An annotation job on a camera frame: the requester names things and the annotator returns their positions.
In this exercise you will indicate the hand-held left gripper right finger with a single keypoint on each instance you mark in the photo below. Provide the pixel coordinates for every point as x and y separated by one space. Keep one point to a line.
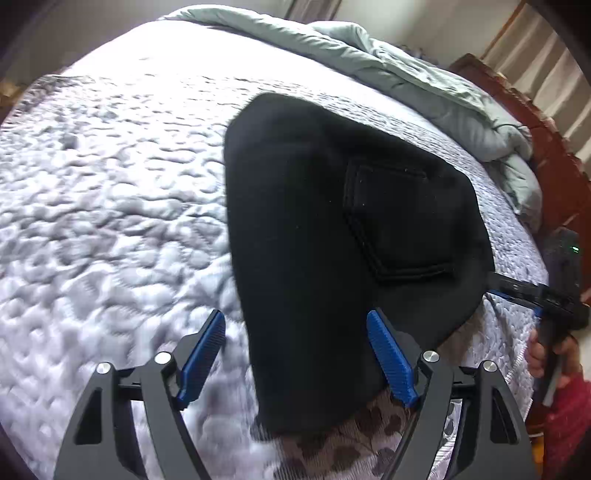
388 355

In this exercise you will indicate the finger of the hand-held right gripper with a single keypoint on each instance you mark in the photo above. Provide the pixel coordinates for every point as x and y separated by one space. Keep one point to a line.
512 284
501 294

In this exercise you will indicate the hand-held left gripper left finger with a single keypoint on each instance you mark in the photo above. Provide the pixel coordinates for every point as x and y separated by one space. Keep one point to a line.
203 355

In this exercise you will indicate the black pants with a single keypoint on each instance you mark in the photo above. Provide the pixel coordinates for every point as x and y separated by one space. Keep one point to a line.
300 230

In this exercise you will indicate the person's right forearm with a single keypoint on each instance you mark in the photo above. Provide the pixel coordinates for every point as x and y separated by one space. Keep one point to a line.
570 424

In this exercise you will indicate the person's right hand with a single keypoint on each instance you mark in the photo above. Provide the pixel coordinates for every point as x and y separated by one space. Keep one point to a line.
535 357

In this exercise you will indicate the brown floral bed sheet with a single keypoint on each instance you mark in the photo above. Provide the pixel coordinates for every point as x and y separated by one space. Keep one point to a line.
351 443

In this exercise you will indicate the wooden headboard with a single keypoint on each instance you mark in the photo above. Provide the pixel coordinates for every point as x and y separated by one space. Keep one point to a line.
558 175

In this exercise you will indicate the white quilted bedspread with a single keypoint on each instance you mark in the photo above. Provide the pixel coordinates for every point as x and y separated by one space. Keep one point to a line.
115 207

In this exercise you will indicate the grey-green duvet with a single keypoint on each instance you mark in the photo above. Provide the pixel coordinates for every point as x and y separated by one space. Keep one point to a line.
415 78

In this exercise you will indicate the beige curtain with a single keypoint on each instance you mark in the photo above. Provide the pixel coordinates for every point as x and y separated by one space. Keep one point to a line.
540 55
314 9

